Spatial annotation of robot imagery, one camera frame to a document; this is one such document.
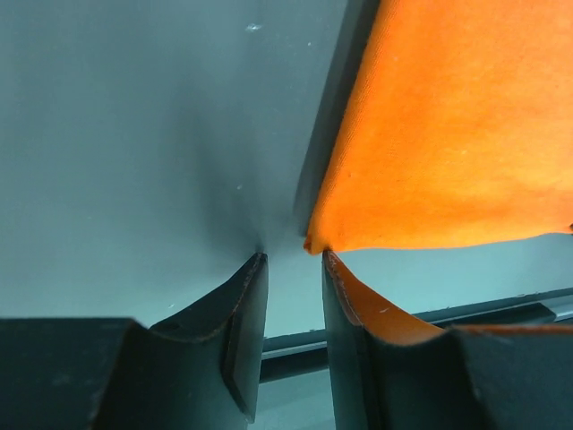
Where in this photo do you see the orange t shirt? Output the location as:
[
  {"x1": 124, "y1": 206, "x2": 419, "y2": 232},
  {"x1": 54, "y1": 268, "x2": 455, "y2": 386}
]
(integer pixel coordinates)
[{"x1": 304, "y1": 1, "x2": 572, "y2": 254}]

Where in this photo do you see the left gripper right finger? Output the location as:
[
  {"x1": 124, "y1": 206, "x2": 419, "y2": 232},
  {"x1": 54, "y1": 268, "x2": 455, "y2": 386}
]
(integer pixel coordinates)
[{"x1": 322, "y1": 251, "x2": 572, "y2": 429}]

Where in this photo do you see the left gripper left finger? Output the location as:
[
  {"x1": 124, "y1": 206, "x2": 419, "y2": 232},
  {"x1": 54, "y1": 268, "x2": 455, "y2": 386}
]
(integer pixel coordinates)
[{"x1": 1, "y1": 253, "x2": 269, "y2": 429}]

